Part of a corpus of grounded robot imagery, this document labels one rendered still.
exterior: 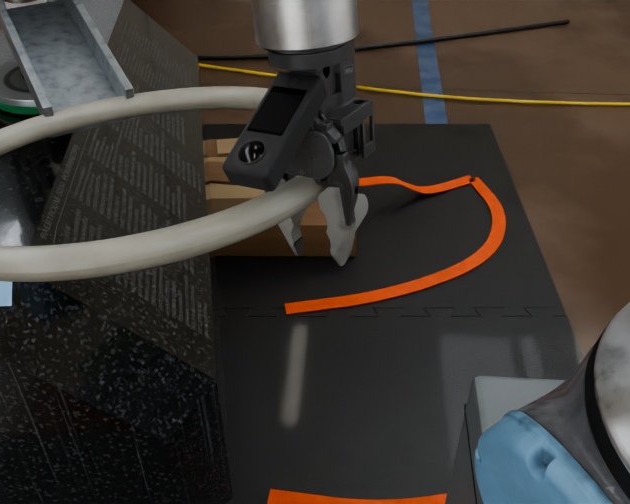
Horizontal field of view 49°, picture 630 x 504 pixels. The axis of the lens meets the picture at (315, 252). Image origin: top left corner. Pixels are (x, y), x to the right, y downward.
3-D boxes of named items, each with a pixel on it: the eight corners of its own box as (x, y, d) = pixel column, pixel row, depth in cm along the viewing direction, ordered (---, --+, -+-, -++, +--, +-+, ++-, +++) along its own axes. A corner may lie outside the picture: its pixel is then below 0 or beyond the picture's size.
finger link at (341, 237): (388, 244, 71) (368, 159, 67) (360, 272, 66) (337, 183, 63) (362, 243, 72) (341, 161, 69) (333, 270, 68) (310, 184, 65)
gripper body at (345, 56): (378, 156, 68) (372, 32, 62) (334, 192, 62) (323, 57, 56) (313, 147, 72) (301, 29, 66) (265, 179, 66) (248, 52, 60)
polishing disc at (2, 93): (61, 48, 145) (59, 43, 144) (125, 77, 135) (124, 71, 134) (-34, 84, 132) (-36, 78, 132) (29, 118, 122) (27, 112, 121)
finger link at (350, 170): (369, 220, 65) (348, 130, 61) (361, 227, 64) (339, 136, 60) (328, 219, 68) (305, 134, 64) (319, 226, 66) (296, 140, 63)
